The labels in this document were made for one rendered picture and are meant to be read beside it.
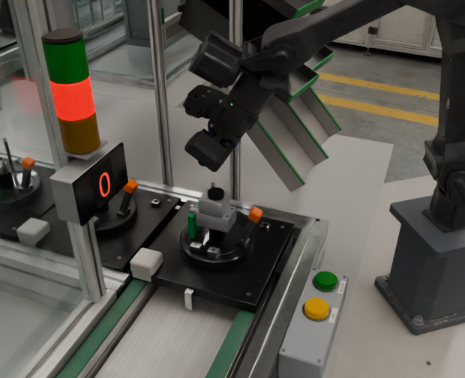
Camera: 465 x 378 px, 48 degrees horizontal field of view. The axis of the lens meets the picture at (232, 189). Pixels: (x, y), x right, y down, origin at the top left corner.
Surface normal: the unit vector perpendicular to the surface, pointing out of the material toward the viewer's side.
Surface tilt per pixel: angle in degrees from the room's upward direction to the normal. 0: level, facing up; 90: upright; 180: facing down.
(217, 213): 90
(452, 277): 90
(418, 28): 90
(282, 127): 45
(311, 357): 0
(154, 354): 0
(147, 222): 0
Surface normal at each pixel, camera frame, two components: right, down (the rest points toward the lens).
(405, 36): -0.47, 0.49
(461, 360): 0.00, -0.83
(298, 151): 0.61, -0.39
